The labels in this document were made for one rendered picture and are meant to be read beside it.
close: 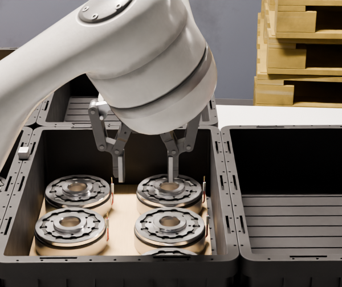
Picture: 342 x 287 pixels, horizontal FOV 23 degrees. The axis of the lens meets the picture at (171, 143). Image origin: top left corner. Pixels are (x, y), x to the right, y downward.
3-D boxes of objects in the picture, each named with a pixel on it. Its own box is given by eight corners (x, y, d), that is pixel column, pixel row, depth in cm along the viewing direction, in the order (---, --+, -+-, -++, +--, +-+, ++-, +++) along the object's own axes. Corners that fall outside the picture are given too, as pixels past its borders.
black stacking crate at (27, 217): (236, 341, 104) (239, 264, 99) (-1, 343, 104) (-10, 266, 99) (216, 190, 140) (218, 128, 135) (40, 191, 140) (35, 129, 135)
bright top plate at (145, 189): (202, 208, 125) (202, 204, 125) (135, 206, 125) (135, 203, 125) (201, 177, 134) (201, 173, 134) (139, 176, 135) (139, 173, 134)
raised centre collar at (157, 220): (188, 232, 118) (188, 229, 118) (154, 234, 117) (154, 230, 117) (184, 215, 122) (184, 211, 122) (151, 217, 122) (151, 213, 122)
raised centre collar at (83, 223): (84, 234, 117) (84, 230, 117) (50, 233, 118) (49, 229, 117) (89, 217, 122) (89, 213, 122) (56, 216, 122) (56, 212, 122)
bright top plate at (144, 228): (209, 244, 116) (209, 240, 116) (137, 247, 115) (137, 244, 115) (199, 208, 125) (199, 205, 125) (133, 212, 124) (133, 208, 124)
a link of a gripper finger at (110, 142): (122, 135, 102) (123, 172, 105) (98, 135, 103) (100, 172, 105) (121, 140, 101) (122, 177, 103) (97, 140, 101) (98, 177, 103)
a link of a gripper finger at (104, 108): (123, 90, 100) (129, 106, 101) (87, 101, 101) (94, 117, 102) (122, 98, 98) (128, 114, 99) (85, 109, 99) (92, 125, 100)
